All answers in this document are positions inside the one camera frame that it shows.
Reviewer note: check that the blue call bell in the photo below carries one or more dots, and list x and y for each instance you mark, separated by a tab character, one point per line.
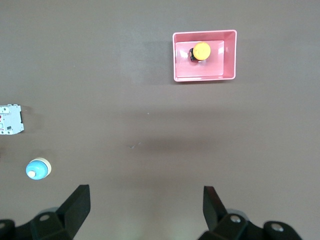
36	170

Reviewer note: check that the yellow push button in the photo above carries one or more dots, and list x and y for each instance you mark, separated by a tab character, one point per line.
202	50

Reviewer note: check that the light red plastic box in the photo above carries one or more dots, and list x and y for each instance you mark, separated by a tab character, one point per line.
200	71

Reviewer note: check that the white circuit breaker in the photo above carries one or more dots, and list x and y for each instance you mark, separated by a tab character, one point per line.
11	120

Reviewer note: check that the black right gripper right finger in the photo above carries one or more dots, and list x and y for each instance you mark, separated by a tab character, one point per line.
217	220

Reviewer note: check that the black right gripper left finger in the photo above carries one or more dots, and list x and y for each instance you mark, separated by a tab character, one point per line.
70	215

